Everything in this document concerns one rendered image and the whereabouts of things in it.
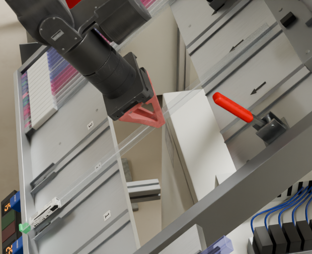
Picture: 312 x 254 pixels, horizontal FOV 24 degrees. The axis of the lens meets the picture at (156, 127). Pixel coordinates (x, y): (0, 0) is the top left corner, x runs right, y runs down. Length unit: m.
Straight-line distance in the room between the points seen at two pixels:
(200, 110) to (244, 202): 0.71
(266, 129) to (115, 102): 0.23
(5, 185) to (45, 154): 1.07
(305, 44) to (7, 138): 1.80
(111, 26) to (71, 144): 0.36
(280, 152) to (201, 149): 0.63
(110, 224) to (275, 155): 0.30
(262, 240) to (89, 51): 0.48
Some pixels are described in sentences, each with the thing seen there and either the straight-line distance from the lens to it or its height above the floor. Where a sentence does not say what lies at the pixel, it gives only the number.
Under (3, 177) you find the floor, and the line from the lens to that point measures 2.43.
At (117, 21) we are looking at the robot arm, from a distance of 0.97.
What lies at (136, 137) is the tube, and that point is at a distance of 1.10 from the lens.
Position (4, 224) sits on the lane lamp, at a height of 0.65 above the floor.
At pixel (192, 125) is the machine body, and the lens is 1.59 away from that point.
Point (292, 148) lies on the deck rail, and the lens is 0.91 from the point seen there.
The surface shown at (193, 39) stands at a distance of 1.18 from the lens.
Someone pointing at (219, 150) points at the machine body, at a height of 0.62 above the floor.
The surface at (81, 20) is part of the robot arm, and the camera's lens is 0.97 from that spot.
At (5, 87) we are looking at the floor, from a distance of 2.83.
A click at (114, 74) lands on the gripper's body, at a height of 1.04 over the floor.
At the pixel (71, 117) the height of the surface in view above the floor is 0.80.
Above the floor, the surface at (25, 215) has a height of 0.74.
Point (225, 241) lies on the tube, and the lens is 0.70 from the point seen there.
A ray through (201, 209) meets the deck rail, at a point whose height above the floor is 0.94.
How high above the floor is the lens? 1.60
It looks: 38 degrees down
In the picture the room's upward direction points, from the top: straight up
